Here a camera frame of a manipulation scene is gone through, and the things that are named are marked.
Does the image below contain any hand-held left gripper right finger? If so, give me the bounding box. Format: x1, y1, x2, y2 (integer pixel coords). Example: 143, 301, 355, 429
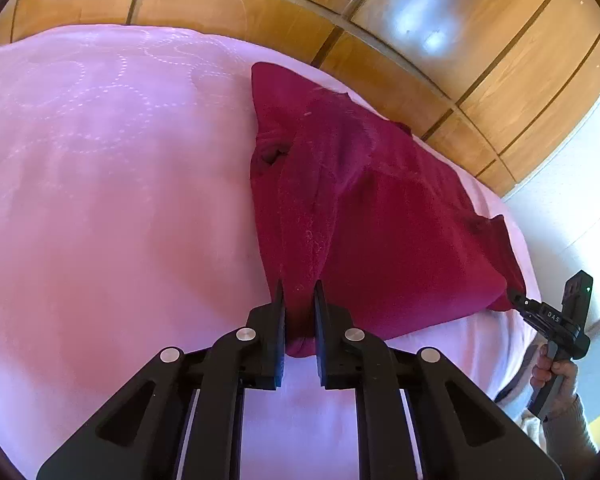
313, 280, 566, 480

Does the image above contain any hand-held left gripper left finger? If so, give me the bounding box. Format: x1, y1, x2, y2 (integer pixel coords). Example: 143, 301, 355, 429
36, 280, 287, 480

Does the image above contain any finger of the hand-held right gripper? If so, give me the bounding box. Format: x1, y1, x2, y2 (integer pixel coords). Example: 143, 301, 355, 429
506, 287, 532, 317

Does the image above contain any dark red knitted sweater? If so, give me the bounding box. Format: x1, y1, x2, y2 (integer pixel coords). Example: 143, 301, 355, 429
250, 62, 529, 359

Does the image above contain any person's right hand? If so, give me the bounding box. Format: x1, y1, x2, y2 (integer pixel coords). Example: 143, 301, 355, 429
530, 354, 580, 419

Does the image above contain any pink bedspread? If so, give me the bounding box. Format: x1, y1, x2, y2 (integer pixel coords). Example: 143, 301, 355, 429
0, 24, 539, 480

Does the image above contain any wooden headboard panel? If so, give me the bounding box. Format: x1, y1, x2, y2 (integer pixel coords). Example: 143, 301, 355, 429
0, 0, 600, 202

